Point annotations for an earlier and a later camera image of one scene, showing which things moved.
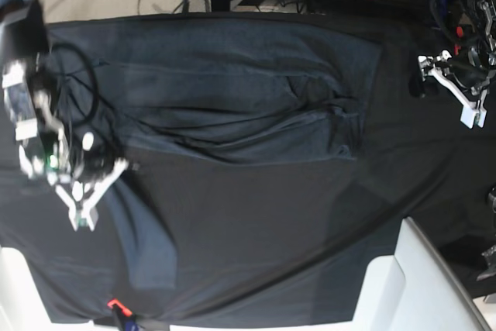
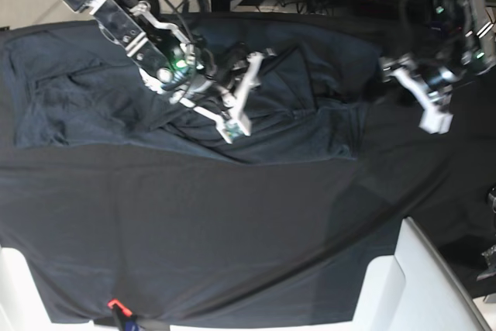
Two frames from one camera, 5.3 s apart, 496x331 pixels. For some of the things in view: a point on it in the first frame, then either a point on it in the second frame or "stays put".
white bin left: x=22 y=305 stays put
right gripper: x=476 y=80 → x=439 y=79
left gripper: x=73 y=153 → x=215 y=75
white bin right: x=413 y=290 stays put
